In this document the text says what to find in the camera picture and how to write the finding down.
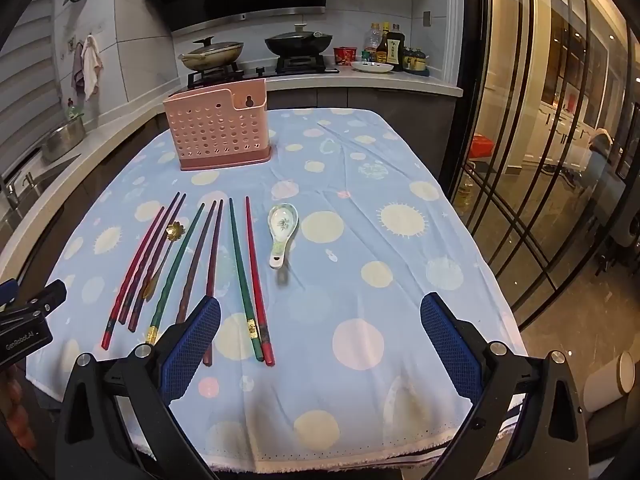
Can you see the red box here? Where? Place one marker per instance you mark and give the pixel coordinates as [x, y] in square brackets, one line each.
[482, 147]

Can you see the white ceramic spoon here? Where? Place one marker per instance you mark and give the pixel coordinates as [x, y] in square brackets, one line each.
[283, 220]

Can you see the red instant noodle bowl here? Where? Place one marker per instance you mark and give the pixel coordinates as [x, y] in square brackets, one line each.
[345, 56]

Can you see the yellow oil jug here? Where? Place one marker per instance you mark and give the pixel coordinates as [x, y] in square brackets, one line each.
[466, 190]

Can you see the brown chopstick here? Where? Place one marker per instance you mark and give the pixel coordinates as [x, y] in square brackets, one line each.
[197, 260]

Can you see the purple hanging towel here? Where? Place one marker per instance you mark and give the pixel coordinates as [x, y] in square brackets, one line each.
[77, 67]

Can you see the maroon chopstick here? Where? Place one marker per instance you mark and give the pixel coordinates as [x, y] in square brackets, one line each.
[137, 315]
[158, 240]

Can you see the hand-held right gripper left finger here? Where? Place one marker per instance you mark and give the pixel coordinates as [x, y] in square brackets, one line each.
[192, 345]

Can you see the white cylindrical bin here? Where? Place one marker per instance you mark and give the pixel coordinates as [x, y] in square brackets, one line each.
[607, 382]

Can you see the glass lid of black wok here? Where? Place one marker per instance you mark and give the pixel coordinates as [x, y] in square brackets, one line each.
[299, 36]

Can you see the black wok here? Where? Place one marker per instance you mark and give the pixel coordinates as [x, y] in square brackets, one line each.
[300, 47]

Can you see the dark soy sauce bottle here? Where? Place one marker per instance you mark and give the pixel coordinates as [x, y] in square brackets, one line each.
[396, 50]

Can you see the blue polka-dot tablecloth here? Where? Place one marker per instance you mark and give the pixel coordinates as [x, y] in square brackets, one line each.
[350, 185]

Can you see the clear oil bottle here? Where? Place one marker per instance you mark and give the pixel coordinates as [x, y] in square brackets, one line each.
[371, 42]

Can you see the beige wok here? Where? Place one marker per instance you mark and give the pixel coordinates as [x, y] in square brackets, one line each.
[210, 61]

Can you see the gold flower spoon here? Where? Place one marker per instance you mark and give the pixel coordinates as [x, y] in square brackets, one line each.
[175, 230]

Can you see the condiment jar set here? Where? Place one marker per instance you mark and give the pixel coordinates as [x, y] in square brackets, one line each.
[416, 62]

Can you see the steel pot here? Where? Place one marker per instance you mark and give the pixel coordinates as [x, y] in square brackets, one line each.
[62, 140]

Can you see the green chopstick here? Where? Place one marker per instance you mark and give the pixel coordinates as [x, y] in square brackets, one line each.
[177, 270]
[244, 270]

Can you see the white plate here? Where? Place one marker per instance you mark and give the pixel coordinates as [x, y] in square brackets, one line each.
[372, 68]

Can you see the window blind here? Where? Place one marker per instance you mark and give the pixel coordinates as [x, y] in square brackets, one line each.
[25, 85]

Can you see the glass lid of beige wok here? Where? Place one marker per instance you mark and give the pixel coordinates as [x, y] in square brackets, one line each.
[217, 47]

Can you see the dark red chopstick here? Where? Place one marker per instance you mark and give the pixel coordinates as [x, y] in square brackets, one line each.
[217, 250]

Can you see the glass sliding door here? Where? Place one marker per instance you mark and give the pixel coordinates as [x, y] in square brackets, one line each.
[550, 135]

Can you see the pink perforated utensil holder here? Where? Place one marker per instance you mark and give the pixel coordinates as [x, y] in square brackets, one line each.
[215, 130]

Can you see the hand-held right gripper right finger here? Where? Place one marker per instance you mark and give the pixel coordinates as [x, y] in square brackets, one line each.
[450, 345]

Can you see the brown lower cabinets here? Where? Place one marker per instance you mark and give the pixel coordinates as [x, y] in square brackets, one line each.
[400, 110]

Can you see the black gas stove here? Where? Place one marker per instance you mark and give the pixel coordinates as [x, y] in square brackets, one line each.
[300, 66]

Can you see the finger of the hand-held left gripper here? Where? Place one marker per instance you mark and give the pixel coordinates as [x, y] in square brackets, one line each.
[50, 294]

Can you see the wall hook rack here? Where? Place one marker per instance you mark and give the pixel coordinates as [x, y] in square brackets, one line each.
[75, 42]

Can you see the white hanging towel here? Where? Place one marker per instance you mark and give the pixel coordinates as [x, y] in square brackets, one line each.
[91, 67]

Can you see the person's left hand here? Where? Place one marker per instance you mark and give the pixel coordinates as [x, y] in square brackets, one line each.
[15, 410]

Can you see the steel sink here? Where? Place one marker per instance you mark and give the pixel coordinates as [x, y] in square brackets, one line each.
[30, 210]

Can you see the brown sauce bottle yellow label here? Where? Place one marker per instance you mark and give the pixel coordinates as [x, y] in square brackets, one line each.
[384, 50]

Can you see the green dish soap bottle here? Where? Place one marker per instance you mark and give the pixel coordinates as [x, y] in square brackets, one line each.
[73, 110]

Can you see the wall outlet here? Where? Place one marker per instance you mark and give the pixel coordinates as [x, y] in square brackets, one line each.
[427, 18]

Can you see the steel faucet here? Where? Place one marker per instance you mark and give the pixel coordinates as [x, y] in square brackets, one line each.
[9, 192]

